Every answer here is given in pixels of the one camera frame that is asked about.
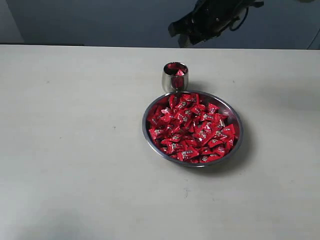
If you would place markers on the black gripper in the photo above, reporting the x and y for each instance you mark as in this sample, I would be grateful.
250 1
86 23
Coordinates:
209 19

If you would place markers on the red candy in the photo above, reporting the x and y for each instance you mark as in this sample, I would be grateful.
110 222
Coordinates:
191 98
156 133
227 131
187 154
179 73

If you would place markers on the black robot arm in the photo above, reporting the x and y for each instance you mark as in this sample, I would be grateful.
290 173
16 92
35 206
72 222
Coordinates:
250 2

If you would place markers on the stainless steel cup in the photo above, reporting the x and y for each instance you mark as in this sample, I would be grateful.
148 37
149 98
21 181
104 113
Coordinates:
170 82

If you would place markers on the steel bowl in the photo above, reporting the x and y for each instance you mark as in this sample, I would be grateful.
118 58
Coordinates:
192 125

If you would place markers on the red wrapped candy top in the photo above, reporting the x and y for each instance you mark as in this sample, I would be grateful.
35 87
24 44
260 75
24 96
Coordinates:
191 98

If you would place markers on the red wrapped candy front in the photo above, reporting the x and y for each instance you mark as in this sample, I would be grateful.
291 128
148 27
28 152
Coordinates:
187 154

